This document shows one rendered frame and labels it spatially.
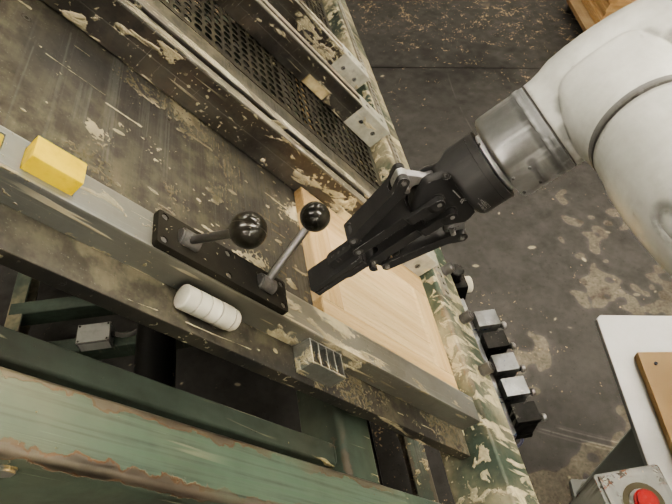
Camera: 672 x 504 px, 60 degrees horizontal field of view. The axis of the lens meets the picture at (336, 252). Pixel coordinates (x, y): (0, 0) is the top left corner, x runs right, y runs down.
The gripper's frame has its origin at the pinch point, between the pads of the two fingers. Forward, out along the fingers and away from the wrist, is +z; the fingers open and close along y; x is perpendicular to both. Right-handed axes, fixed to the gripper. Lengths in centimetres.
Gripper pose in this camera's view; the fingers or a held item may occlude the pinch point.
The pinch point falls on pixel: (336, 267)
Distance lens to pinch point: 64.4
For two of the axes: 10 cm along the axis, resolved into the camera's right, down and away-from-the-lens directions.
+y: 6.3, 4.4, 6.4
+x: -1.6, -7.3, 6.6
